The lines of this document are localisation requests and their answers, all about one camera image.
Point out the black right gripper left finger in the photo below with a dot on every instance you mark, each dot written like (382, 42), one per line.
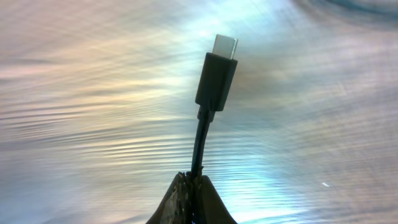
(176, 205)

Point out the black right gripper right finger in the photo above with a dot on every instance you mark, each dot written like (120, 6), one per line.
(208, 207)

